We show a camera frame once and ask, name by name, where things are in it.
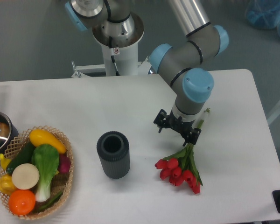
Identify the green bok choy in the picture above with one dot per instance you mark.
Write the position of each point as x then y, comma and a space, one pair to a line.
46, 159

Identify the yellow bell pepper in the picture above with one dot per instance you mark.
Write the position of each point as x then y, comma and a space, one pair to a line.
6, 185

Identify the dark grey ribbed vase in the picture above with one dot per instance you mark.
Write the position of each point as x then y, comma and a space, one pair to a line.
113, 151

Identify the orange fruit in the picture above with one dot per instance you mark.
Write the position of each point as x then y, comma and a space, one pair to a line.
21, 202

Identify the yellow banana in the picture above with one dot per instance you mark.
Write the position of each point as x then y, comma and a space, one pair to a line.
4, 162

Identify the blue plastic bag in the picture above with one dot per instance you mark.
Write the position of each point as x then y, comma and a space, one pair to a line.
264, 14

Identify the green chili pepper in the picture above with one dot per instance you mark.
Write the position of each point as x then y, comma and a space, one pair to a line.
49, 203

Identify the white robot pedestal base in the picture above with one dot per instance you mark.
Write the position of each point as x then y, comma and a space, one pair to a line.
119, 44

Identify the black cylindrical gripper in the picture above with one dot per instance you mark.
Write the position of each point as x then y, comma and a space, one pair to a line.
184, 128

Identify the red tulip bouquet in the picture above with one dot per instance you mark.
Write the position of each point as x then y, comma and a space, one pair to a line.
180, 167

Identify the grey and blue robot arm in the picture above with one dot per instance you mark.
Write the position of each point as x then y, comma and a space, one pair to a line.
179, 68

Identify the cream round bun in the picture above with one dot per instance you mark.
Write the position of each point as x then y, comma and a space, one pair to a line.
25, 176

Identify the yellow squash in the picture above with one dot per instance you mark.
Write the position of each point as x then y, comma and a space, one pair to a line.
40, 136

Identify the dark green cucumber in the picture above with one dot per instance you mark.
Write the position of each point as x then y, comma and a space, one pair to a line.
24, 156

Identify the woven wicker basket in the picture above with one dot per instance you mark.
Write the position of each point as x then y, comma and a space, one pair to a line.
61, 183

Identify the purple red onion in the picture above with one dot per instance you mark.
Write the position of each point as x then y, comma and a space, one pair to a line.
64, 164

